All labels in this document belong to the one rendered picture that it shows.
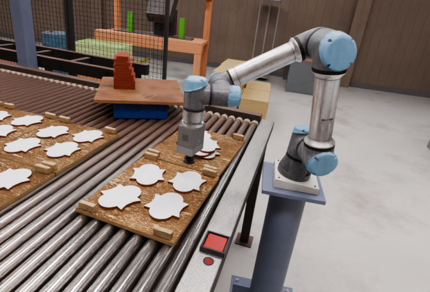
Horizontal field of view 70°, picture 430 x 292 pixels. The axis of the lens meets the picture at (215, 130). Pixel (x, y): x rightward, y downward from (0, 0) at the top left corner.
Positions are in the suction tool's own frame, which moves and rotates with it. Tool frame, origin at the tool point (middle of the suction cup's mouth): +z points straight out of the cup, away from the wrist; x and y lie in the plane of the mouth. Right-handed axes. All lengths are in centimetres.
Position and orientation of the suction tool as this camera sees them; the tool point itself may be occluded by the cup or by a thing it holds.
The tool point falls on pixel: (189, 161)
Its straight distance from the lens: 115.3
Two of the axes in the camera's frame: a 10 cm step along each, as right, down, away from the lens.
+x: 8.9, 2.7, -3.8
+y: -4.5, 3.0, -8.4
